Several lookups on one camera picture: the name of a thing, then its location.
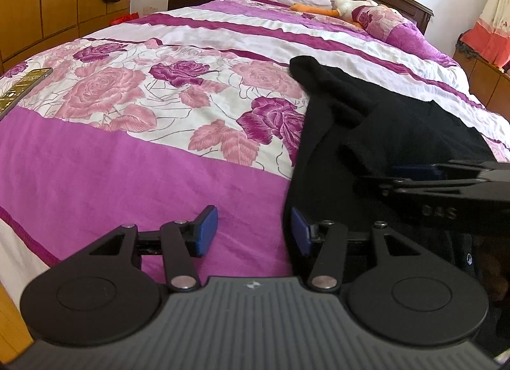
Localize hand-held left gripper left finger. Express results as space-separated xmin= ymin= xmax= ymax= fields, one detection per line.
xmin=60 ymin=205 xmax=219 ymax=292

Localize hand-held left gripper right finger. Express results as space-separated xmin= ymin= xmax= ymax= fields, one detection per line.
xmin=290 ymin=207 xmax=439 ymax=292

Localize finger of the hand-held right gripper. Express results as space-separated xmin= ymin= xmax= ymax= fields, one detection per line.
xmin=390 ymin=159 xmax=510 ymax=181
xmin=354 ymin=176 xmax=494 ymax=200

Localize black knit garment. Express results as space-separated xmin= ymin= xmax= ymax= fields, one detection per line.
xmin=282 ymin=55 xmax=499 ymax=280

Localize wooden side cabinet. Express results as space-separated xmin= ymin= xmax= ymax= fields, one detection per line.
xmin=452 ymin=47 xmax=510 ymax=115

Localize floral purple bedspread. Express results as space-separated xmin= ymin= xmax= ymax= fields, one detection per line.
xmin=0 ymin=0 xmax=510 ymax=315

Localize coral fringed cloth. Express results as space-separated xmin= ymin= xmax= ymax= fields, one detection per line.
xmin=456 ymin=21 xmax=510 ymax=71

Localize folded floral quilt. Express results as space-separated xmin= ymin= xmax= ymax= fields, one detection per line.
xmin=356 ymin=4 xmax=459 ymax=68

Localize white duck plush toy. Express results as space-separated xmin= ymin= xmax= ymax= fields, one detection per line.
xmin=289 ymin=0 xmax=379 ymax=30

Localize patterned curtain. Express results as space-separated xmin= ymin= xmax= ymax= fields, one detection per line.
xmin=478 ymin=0 xmax=510 ymax=71

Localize red cloth item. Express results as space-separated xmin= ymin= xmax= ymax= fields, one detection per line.
xmin=109 ymin=12 xmax=140 ymax=26

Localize dark wooden nightstand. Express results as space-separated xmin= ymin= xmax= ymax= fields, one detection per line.
xmin=164 ymin=0 xmax=222 ymax=11

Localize gold patterned phone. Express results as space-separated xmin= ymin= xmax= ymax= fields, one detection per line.
xmin=0 ymin=68 xmax=54 ymax=119

